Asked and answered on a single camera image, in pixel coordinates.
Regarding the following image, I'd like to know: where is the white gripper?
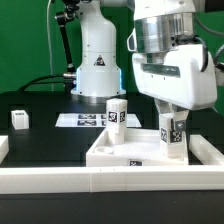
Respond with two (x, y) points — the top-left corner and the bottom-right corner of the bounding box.
(127, 30), (217, 132)

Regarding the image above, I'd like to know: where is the white square table top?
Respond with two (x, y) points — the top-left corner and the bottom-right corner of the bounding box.
(86, 128), (189, 167)

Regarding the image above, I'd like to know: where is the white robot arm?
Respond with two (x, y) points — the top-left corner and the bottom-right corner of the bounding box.
(62, 0), (224, 131)

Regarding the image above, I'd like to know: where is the white U-shaped obstacle fence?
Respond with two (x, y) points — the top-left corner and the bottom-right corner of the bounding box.
(0, 135), (224, 194)

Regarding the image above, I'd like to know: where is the white sheet with tag markers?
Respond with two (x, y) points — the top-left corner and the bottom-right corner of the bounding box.
(55, 113), (141, 128)

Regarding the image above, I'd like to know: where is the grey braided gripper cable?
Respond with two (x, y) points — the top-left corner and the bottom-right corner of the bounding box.
(194, 16), (224, 66)

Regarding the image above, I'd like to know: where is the black cable bundle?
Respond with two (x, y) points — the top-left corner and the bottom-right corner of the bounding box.
(17, 73), (78, 93)

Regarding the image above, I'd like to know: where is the grey thin cable left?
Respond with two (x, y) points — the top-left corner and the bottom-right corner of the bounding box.
(45, 0), (56, 92)

